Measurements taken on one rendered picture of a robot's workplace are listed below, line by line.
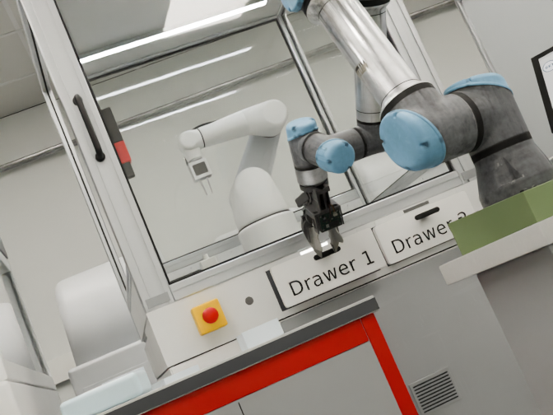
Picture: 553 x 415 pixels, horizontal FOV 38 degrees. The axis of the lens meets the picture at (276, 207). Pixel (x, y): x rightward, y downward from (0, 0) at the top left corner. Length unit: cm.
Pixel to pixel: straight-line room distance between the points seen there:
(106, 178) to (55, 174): 336
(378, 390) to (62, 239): 405
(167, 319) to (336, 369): 67
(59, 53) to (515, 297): 135
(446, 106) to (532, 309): 39
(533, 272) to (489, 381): 83
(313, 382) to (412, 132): 49
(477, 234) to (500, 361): 79
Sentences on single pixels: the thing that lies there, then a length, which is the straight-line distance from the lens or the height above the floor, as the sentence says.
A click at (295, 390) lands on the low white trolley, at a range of 151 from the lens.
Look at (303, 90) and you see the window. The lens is 230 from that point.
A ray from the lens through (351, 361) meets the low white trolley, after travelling 154.
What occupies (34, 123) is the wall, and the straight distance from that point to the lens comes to 563.
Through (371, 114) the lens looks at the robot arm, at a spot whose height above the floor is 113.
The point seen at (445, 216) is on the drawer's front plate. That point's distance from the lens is 227.
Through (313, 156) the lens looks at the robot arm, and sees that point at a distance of 182.
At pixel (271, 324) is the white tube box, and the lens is 176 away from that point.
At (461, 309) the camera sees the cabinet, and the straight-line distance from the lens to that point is 226.
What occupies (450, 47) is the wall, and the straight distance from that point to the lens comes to 602.
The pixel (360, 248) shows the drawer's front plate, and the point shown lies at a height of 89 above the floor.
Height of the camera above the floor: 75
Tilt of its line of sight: 9 degrees up
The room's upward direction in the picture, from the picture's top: 23 degrees counter-clockwise
